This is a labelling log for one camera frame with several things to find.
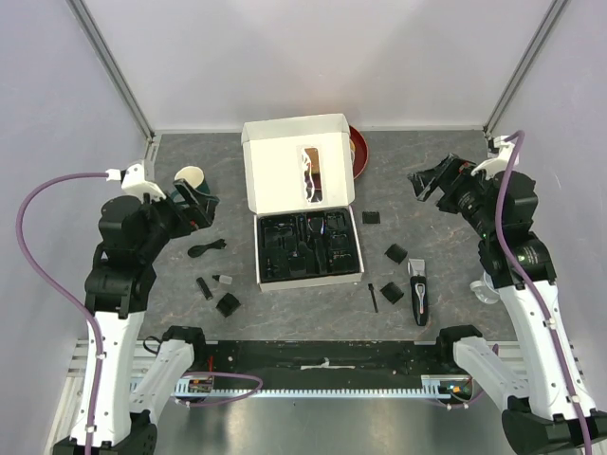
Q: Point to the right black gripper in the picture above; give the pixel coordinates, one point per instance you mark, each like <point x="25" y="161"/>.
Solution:
<point x="426" y="182"/>

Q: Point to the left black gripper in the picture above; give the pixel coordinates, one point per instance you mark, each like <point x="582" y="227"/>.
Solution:
<point x="202" y="206"/>

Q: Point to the black comb guard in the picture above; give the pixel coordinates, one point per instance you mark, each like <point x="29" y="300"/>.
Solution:
<point x="227" y="305"/>
<point x="396" y="253"/>
<point x="371" y="218"/>
<point x="391" y="292"/>

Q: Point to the small oil bottle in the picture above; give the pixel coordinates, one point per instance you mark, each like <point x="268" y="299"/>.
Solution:
<point x="224" y="279"/>

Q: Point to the black silver hair clipper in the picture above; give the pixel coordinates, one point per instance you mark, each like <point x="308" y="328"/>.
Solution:
<point x="419" y="290"/>

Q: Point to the black rectangular stick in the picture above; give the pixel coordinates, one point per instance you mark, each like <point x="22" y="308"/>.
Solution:
<point x="204" y="288"/>

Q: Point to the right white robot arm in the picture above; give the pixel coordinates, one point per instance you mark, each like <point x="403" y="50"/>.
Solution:
<point x="550" y="409"/>

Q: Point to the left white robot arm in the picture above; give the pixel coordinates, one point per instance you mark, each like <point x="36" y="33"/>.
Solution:
<point x="114" y="418"/>

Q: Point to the dark green mug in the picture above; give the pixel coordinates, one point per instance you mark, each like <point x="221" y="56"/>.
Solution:
<point x="195" y="177"/>

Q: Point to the black flat comb guard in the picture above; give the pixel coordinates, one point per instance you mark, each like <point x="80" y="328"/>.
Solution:
<point x="371" y="218"/>

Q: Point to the red bowl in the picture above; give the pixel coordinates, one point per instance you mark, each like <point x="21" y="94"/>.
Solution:
<point x="359" y="151"/>

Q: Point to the white cardboard clipper box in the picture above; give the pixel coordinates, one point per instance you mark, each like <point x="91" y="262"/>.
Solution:
<point x="298" y="164"/>

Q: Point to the black plastic tray insert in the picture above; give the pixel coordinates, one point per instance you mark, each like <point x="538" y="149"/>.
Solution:
<point x="307" y="248"/>

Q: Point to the black cleaning brush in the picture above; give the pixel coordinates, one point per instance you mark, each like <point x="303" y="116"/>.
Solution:
<point x="373" y="297"/>

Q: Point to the clear plastic measuring cup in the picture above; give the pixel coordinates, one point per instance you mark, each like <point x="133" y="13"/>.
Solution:
<point x="484" y="290"/>

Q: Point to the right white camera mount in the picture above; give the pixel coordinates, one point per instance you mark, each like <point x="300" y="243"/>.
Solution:
<point x="500" y="151"/>

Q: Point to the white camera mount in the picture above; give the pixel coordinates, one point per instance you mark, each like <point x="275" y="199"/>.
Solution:
<point x="500" y="151"/>
<point x="138" y="180"/>

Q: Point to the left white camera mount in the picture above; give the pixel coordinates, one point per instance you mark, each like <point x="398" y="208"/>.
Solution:
<point x="138" y="180"/>

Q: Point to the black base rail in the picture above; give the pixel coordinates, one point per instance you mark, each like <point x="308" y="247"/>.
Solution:
<point x="277" y="361"/>

